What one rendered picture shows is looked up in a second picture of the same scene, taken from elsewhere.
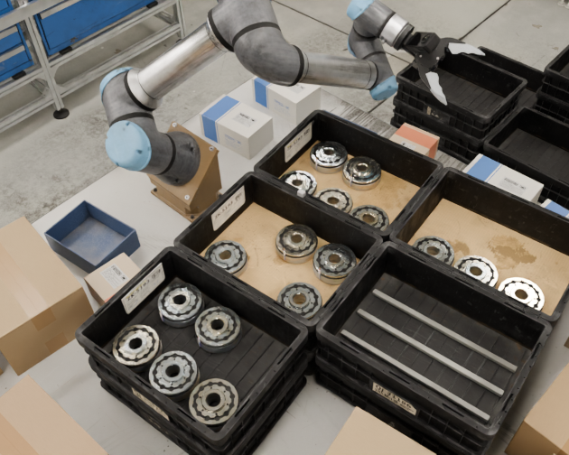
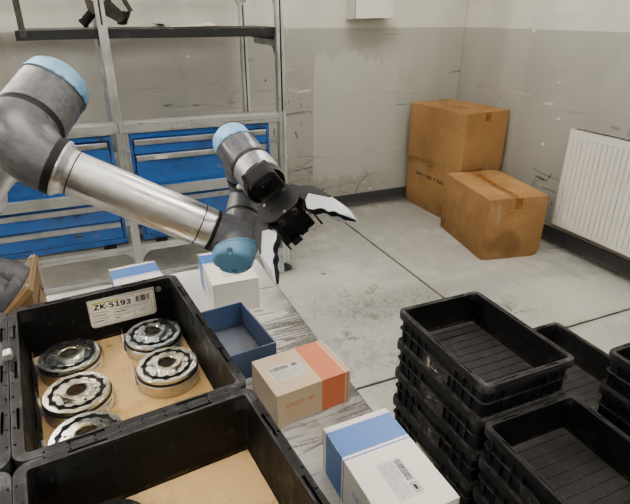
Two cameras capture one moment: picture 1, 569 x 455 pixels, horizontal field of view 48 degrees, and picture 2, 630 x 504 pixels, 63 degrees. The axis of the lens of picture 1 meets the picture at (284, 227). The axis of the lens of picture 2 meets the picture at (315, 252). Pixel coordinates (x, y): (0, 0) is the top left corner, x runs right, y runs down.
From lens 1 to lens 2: 1.20 m
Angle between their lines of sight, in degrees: 30
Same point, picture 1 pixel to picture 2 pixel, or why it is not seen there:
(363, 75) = (186, 219)
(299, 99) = (220, 283)
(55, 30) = not seen: hidden behind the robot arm
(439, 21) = (546, 306)
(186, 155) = not seen: outside the picture
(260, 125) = not seen: hidden behind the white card
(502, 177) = (393, 456)
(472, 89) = (505, 356)
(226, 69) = (305, 296)
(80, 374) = not seen: outside the picture
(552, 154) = (604, 481)
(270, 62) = not seen: outside the picture
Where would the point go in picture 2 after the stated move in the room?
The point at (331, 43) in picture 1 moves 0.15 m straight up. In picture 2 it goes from (418, 298) to (421, 274)
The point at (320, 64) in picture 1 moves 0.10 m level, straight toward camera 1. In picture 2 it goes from (98, 174) to (42, 192)
